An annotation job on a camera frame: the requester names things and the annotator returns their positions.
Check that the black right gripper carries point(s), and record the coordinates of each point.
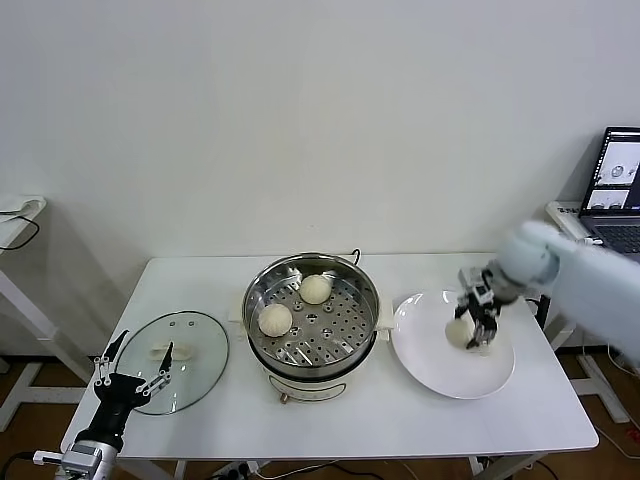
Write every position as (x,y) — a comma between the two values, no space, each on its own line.
(487,295)

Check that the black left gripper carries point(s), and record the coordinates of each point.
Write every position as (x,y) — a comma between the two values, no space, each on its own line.
(115,405)

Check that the round glass pot lid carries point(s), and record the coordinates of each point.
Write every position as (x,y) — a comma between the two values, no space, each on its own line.
(210,345)

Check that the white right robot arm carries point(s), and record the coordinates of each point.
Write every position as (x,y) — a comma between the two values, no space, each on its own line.
(585,280)

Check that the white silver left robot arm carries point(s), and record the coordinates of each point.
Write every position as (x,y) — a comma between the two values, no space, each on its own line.
(107,450)

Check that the stainless steel steamer basket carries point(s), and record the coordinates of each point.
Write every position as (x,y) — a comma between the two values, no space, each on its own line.
(350,320)

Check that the round white plate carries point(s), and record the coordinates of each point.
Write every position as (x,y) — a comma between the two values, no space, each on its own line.
(440,370)

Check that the white table leg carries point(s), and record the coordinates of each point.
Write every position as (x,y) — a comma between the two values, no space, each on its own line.
(477,467)
(179,470)

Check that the white laptop side table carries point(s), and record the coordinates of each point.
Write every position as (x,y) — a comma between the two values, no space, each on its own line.
(555,215)

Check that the white power strip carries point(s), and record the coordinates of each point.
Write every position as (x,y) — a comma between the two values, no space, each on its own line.
(242,469)

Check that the white side table with cloth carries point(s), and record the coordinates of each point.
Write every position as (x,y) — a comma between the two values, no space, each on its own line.
(27,232)

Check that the white folded cloth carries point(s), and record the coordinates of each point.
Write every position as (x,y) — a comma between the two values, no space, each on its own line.
(17,206)

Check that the grey open laptop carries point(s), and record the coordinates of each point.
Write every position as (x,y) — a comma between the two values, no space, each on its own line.
(617,170)

